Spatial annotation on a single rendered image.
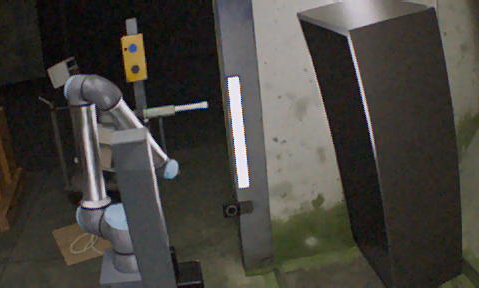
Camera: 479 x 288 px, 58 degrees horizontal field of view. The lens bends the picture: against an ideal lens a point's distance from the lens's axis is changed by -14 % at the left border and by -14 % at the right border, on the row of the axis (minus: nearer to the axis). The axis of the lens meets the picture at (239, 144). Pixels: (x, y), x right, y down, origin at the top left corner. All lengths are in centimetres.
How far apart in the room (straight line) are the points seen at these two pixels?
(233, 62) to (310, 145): 65
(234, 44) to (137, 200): 198
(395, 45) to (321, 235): 175
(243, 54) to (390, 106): 115
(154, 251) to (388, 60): 111
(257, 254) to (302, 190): 49
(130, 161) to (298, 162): 223
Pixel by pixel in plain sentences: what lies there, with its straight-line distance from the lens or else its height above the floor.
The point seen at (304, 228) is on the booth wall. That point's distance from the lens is 303.
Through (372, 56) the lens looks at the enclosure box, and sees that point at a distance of 158.
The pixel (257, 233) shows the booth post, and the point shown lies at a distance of 297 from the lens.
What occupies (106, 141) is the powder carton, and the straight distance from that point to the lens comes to 409.
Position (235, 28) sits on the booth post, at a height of 153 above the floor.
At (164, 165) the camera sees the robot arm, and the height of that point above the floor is 99.
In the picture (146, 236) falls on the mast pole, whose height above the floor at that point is 150.
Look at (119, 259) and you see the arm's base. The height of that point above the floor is 70.
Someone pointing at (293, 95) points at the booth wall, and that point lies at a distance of 270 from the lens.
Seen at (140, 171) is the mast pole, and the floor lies 160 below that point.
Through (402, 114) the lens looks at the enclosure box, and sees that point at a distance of 168.
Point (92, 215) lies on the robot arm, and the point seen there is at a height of 88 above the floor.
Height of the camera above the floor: 184
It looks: 20 degrees down
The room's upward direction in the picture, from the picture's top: 6 degrees counter-clockwise
